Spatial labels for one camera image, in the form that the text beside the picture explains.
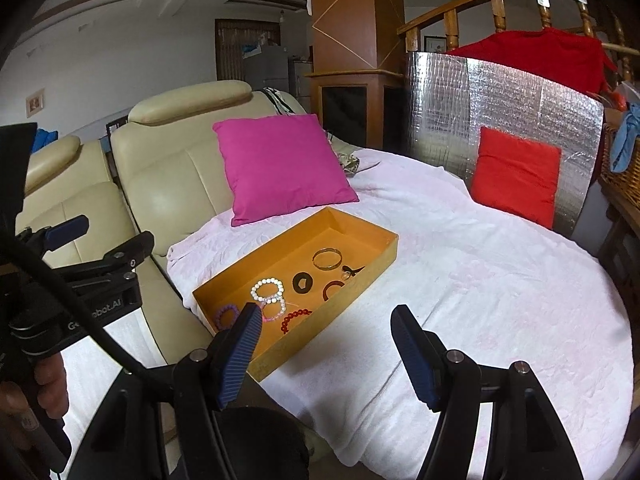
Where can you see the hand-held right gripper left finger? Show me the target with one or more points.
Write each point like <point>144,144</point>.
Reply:
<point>240,355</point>

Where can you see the grey refrigerator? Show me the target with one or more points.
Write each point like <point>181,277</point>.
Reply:
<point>299,77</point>

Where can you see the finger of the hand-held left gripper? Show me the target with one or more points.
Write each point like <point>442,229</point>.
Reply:
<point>65,230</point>
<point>120,257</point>

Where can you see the orange cardboard box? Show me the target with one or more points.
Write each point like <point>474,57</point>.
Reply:
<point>300,240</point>

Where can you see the small wall picture frame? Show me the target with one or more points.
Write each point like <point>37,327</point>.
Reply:
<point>35,101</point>

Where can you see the silver foil panel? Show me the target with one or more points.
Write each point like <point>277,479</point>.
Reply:
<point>500,95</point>

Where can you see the wooden pillar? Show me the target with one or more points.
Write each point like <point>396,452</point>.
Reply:
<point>357,10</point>

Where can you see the beige leather sofa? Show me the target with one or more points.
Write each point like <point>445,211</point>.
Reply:
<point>165,175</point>

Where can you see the wooden railing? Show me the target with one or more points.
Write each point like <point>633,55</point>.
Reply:
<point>500,5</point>

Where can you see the blue cloth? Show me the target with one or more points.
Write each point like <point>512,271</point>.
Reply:
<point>627,135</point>

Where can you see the small dark hair clip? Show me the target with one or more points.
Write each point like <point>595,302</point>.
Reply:
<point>351,272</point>

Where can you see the red cloth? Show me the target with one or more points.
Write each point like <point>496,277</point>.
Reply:
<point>540,55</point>

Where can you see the gold bangle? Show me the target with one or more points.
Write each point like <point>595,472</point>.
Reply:
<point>316,259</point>

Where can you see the red pillow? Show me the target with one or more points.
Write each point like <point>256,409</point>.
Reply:
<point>515,175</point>

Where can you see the magenta pillow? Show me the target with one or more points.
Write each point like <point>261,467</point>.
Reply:
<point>280,165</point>

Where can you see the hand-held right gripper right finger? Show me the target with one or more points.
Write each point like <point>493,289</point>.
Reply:
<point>415,355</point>

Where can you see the wicker basket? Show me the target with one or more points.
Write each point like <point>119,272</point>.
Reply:
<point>620,175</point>

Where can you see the dark framed wall picture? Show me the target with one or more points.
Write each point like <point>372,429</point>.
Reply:
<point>434,43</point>

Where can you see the brown door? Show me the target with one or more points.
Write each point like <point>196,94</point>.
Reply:
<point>230,50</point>

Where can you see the white cloth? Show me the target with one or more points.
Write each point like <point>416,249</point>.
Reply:
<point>100,345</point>

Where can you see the person's left hand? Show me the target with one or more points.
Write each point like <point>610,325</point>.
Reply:
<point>52,385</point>

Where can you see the wooden cabinet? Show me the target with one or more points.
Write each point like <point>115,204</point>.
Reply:
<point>350,105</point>

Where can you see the patterned grey cloth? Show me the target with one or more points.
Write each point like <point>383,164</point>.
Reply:
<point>347,164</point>

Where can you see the striped cloth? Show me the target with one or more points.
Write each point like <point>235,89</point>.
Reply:
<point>277,97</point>

